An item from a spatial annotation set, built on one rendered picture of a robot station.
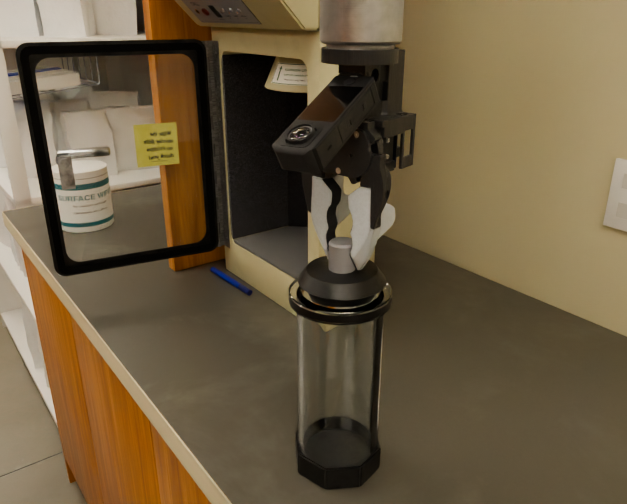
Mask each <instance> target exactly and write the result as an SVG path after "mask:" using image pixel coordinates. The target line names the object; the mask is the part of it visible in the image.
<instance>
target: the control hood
mask: <svg viewBox="0 0 627 504"><path fill-rule="evenodd" d="M175 1H176V3H177V4H178V5H179V6H180V7H181V8H182V9H183V10H184V11H185V12H186V13H187V14H188V15H189V17H190V18H191V19H192V20H193V21H194V22H195V23H196V24H197V25H199V26H207V27H231V28H254V29H277V30H300V31H316V30H317V28H318V0H242V1H243V2H244V3H245V5H246V6H247V7H248V8H249V9H250V11H251V12H252V13H253V14H254V15H255V17H256V18H257V19H258V20H259V21H260V23H261V24H234V23H204V22H201V21H200V20H199V19H198V18H197V17H196V16H195V14H194V13H193V12H192V11H191V10H190V9H189V8H188V7H187V6H186V5H185V4H184V2H183V1H182V0H175Z"/></svg>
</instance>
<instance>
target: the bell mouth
mask: <svg viewBox="0 0 627 504"><path fill-rule="evenodd" d="M264 87H265V88H267V89H269V90H274V91H281V92H292V93H307V68H306V65H305V63H304V62H303V61H302V60H301V59H295V58H285V57H276V58H275V60H274V63H273V65H272V68H271V71H270V73H269V76H268V78H267V81H266V83H265V86H264Z"/></svg>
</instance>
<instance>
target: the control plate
mask: <svg viewBox="0 0 627 504"><path fill-rule="evenodd" d="M182 1H183V2H184V4H185V5H186V6H187V7H188V8H189V9H190V10H191V11H192V12H193V13H194V14H195V16H196V17H197V18H198V19H199V20H200V21H201V22H204V23H234V24H261V23H260V21H259V20H258V19H257V18H256V17H255V15H254V14H253V13H252V12H251V11H250V9H249V8H248V7H247V6H246V5H245V3H244V2H243V1H242V0H182ZM208 5H213V6H214V8H215V9H216V10H217V11H218V12H219V13H220V14H221V16H222V18H221V17H217V16H216V15H215V14H214V13H213V12H212V11H211V9H210V8H209V7H208ZM202 8H204V9H206V10H207V11H208V12H209V16H207V15H205V14H204V13H203V12H202ZM221 8H222V9H224V10H225V13H224V12H223V14H222V13H221V12H220V11H221V10H220V9H221ZM228 8H230V9H232V11H233V13H230V14H229V13H228V11H229V10H228ZM236 8H238V9H240V11H241V13H238V14H237V13H236V11H237V10H236ZM195 9H197V10H198V11H199V12H200V14H198V13H197V12H196V11H195Z"/></svg>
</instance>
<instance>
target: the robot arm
mask: <svg viewBox="0 0 627 504"><path fill-rule="evenodd" d="M403 13H404V0H320V41H321V43H323V44H326V47H321V62H322V63H326V64H335V65H339V71H338V73H339V75H338V76H335V77H334V78H333V79H332V80H331V81H330V83H329V84H328V85H327V86H326V87H325V88H324V89H323V90H322V91H321V92H320V93H319V94H318V96H317V97H316V98H315V99H314V100H313V101H312V102H311V103H310V104H309V105H308V106H307V107H306V109H305V110H304V111H303V112H302V113H301V114H300V115H299V116H298V117H297V118H296V119H295V120H294V122H293V123H292V124H291V125H290V126H289V127H288V128H287V129H286V130H285V131H284V132H283V133H282V135H281V136H280V137H279V138H278V139H277V140H276V141H275V142H274V143H273V144H272V147H273V149H274V152H275V154H276V156H277V159H278V161H279V163H280V166H281V168H282V169H284V170H291V171H298V172H302V184H303V189H304V194H305V199H306V203H307V208H308V212H310V213H311V218H312V222H313V225H314V228H315V231H316V233H317V236H318V238H319V240H320V243H321V245H322V247H323V249H324V252H325V254H326V256H327V258H328V260H329V241H330V240H331V239H333V238H335V237H336V235H335V230H336V227H337V225H339V224H340V223H341V222H342V221H343V220H344V219H345V218H346V217H347V216H348V215H349V214H350V213H351V215H352V220H353V225H352V229H351V232H350V235H351V239H352V249H351V253H350V257H351V259H352V261H353V263H354V266H355V268H356V270H362V269H363V268H364V266H365V265H366V264H367V262H368V261H369V259H370V258H371V256H372V254H373V251H374V248H375V246H376V244H377V240H378V239H379V238H380V237H381V236H382V235H383V234H384V233H385V232H386V231H387V230H388V229H389V228H390V227H391V226H392V225H393V223H394V221H395V208H394V207H393V206H392V205H390V204H387V201H388V198H389V195H390V190H391V174H390V171H393V170H394V168H396V159H397V157H399V169H403V168H406V167H408V166H411V165H413V156H414V141H415V127H416V113H407V112H403V111H402V96H403V79H404V62H405V50H403V49H399V48H396V47H395V44H400V42H401V41H402V32H403ZM410 129H411V136H410V151H409V155H406V156H404V143H405V131H406V130H410ZM399 134H401V138H400V146H397V141H398V135H399ZM343 176H346V177H348V178H349V180H350V182H351V184H356V183H359V182H360V186H361V187H359V188H358V189H356V190H355V191H353V192H352V193H351V194H349V195H347V194H345V193H344V191H343V183H344V177H343Z"/></svg>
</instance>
